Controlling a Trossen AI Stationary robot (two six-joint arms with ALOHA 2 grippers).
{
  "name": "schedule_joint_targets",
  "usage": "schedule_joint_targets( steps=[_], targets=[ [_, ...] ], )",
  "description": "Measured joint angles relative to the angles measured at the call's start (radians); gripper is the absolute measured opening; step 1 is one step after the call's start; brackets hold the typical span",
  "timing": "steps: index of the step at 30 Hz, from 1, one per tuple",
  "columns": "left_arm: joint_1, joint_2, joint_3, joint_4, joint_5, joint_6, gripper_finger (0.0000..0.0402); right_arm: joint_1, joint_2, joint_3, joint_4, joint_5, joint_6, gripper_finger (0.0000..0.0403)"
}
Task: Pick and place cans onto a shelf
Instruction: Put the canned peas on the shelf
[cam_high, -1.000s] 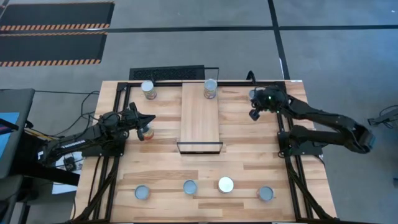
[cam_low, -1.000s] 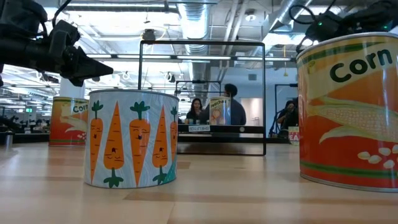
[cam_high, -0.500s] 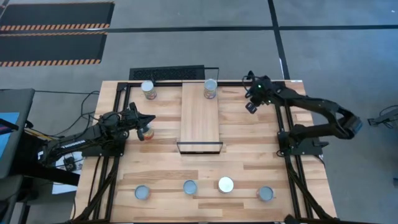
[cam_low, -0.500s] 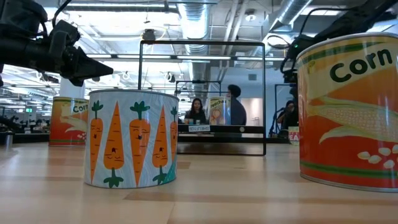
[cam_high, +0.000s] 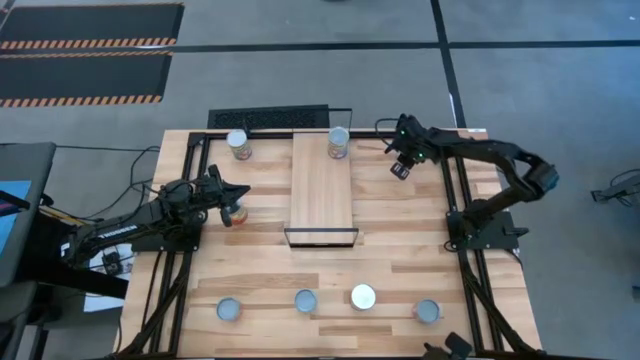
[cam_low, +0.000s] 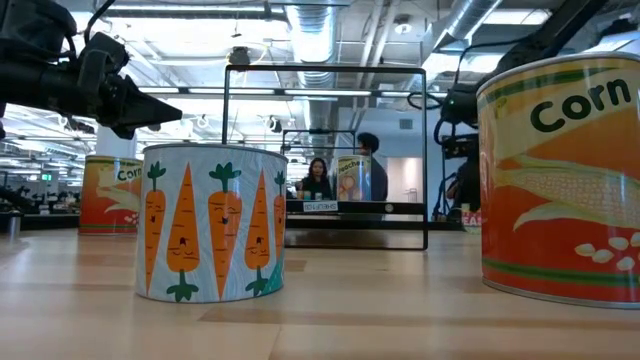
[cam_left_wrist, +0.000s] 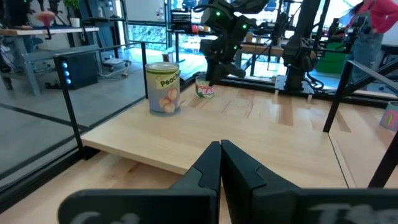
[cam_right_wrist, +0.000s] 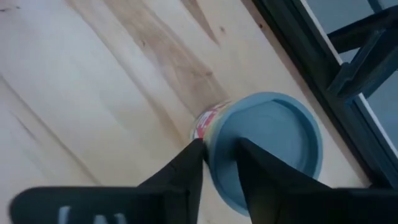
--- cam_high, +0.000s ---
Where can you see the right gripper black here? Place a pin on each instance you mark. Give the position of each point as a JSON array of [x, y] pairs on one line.
[[412, 142]]

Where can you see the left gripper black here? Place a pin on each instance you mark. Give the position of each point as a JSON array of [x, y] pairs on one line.
[[211, 194]]

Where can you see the orange red labelled tin can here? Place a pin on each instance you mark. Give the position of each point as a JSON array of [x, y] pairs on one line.
[[239, 214]]

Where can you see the yellow green labelled tin can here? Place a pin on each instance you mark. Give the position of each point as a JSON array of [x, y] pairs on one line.
[[428, 311], [229, 308]]

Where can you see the carrot print tin can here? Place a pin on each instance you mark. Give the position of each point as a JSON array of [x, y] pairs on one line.
[[305, 300]]

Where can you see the yellow corn tin can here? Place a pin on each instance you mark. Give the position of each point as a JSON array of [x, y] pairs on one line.
[[363, 297]]

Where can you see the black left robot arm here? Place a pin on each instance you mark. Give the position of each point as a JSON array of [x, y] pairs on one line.
[[125, 230]]

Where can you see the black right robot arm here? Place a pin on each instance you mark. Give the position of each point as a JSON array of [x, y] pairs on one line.
[[500, 150]]

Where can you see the teal pink labelled tin can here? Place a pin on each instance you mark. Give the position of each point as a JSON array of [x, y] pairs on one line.
[[338, 136]]

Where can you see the black perforated panel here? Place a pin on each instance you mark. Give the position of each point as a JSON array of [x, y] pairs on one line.
[[265, 117]]

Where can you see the white sheet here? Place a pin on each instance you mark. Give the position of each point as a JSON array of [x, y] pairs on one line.
[[107, 295]]

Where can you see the black orange-striped floor mat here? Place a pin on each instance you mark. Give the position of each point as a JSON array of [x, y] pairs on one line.
[[90, 22], [80, 77]]

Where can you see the grey desk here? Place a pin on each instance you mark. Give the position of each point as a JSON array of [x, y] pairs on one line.
[[27, 160]]

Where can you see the blue sheet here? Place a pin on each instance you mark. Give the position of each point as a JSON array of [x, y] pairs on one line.
[[12, 192]]

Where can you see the grey stand foot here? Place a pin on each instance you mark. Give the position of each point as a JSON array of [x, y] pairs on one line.
[[617, 190]]

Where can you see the black aluminium table frame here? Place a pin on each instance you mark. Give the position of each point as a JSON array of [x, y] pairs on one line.
[[191, 155]]

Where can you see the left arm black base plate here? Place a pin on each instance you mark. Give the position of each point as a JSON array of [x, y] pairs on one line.
[[165, 244]]

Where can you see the wooden shelf with black frame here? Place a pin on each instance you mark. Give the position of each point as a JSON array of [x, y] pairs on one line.
[[320, 190]]

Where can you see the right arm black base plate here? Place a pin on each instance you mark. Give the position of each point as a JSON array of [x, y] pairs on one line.
[[492, 232]]

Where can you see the black bracket device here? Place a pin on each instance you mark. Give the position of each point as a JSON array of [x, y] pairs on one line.
[[450, 347]]

